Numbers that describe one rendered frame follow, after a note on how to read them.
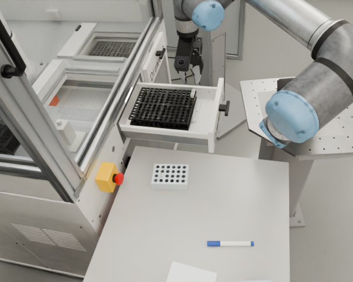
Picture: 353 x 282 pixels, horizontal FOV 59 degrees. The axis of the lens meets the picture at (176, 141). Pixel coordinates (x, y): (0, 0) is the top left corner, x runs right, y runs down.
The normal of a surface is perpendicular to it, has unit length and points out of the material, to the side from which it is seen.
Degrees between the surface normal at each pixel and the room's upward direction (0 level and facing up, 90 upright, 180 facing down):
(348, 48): 16
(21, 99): 90
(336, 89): 49
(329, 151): 0
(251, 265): 0
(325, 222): 0
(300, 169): 90
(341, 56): 22
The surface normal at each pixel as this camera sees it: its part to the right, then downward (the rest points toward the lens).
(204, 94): -0.22, 0.76
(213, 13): 0.46, 0.64
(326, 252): -0.11, -0.65
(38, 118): 0.97, 0.10
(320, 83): -0.38, -0.25
